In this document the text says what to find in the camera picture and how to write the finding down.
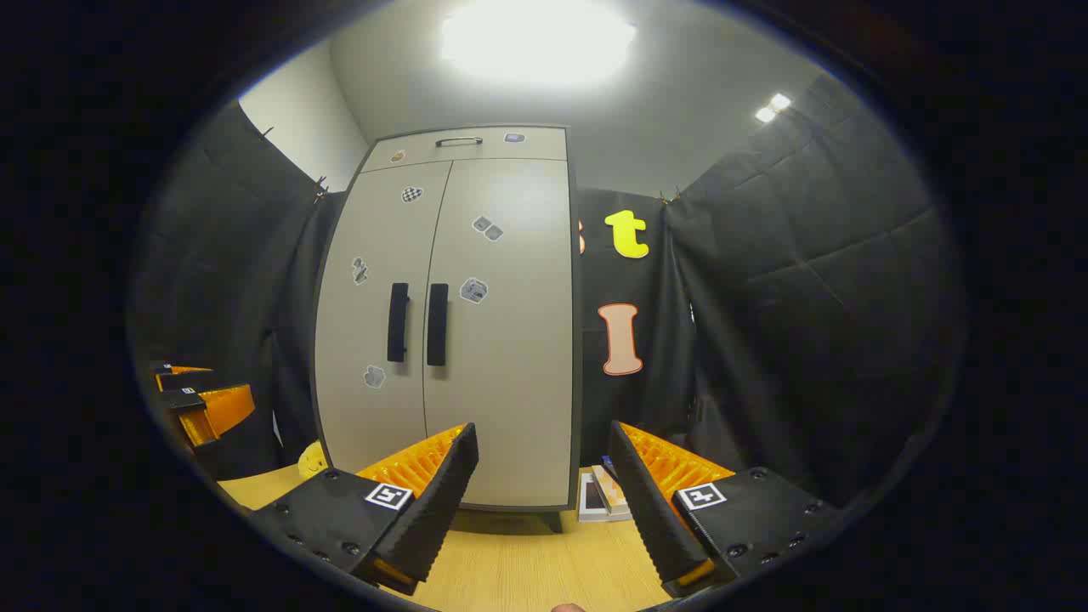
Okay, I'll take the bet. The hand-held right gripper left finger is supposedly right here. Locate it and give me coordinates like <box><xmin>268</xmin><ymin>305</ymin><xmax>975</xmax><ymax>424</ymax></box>
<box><xmin>246</xmin><ymin>422</ymin><xmax>479</xmax><ymax>596</ymax></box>

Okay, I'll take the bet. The cream book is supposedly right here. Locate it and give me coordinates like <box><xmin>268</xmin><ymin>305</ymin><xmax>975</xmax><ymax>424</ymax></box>
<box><xmin>592</xmin><ymin>465</ymin><xmax>632</xmax><ymax>518</ymax></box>

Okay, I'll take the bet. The grey double-door shoe cabinet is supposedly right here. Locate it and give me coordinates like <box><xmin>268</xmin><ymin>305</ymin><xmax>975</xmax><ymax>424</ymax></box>
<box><xmin>310</xmin><ymin>125</ymin><xmax>583</xmax><ymax>515</ymax></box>

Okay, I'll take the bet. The black backdrop cloth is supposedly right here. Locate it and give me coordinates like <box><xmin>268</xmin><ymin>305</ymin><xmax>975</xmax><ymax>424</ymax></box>
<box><xmin>127</xmin><ymin>72</ymin><xmax>966</xmax><ymax>511</ymax></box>

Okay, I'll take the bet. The grey cabinet drawer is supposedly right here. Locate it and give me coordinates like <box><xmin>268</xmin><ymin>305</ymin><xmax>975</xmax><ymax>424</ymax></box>
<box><xmin>361</xmin><ymin>127</ymin><xmax>568</xmax><ymax>173</ymax></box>

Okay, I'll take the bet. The white book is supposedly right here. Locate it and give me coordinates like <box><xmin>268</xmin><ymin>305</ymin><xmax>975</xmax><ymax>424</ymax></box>
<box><xmin>578</xmin><ymin>473</ymin><xmax>609</xmax><ymax>523</ymax></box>

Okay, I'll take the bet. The grey shoe cabinet door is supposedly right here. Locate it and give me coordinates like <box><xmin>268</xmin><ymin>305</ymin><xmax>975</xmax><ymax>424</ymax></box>
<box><xmin>422</xmin><ymin>158</ymin><xmax>572</xmax><ymax>509</ymax></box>
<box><xmin>314</xmin><ymin>161</ymin><xmax>452</xmax><ymax>475</ymax></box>

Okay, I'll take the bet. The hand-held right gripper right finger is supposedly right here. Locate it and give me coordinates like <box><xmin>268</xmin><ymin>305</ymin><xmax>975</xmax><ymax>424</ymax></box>
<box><xmin>607</xmin><ymin>420</ymin><xmax>842</xmax><ymax>598</ymax></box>

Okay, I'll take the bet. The large ceiling light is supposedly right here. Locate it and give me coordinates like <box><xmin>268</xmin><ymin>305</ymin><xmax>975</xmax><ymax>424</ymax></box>
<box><xmin>440</xmin><ymin>0</ymin><xmax>638</xmax><ymax>86</ymax></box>

